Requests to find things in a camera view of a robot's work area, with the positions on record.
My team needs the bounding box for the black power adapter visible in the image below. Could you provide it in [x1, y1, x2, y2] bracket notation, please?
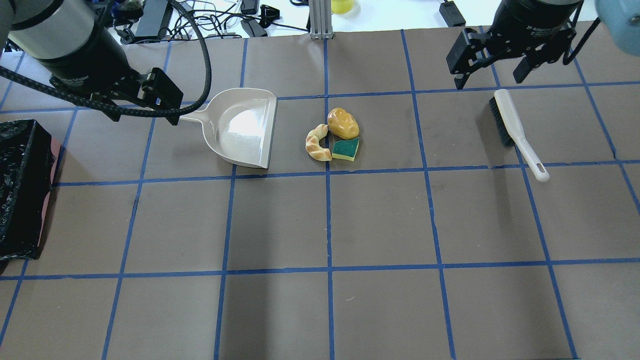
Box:
[438, 0, 466, 28]

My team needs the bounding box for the green yellow sponge piece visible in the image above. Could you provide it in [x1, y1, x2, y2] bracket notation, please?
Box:
[332, 137, 360, 162]

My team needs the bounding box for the black lined trash bin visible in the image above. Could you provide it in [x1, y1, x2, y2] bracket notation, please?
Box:
[0, 119, 62, 261]

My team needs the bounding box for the beige plastic dustpan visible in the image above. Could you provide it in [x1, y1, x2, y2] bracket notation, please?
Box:
[180, 88, 278, 169]

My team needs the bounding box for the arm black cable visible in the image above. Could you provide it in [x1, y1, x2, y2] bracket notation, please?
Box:
[0, 0, 213, 119]
[562, 17, 601, 66]

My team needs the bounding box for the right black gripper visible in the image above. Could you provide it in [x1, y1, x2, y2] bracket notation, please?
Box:
[446, 22, 576, 91]

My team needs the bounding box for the black electronics box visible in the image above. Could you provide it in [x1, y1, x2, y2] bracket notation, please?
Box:
[134, 0, 174, 43]

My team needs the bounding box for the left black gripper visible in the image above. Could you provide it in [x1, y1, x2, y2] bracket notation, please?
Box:
[49, 65, 184, 122]

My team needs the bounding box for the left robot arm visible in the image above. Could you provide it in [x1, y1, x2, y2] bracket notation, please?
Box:
[1, 0, 183, 126]

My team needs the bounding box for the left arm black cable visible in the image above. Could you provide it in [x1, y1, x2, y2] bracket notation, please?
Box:
[0, 0, 213, 119]

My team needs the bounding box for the aluminium frame post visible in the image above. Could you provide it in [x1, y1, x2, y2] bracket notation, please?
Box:
[308, 0, 334, 40]

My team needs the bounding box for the toy croissant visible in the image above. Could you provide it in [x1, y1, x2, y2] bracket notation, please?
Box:
[305, 124, 333, 162]

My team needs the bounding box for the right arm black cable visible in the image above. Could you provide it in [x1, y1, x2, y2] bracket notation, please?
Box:
[562, 17, 601, 66]

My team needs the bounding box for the beige hand brush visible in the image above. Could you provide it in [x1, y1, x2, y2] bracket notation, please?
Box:
[489, 89, 550, 183]

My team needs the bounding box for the toy bread roll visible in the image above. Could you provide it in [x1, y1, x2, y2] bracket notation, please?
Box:
[327, 107, 361, 141]

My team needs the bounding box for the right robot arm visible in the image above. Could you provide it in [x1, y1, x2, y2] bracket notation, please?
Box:
[446, 0, 640, 90]

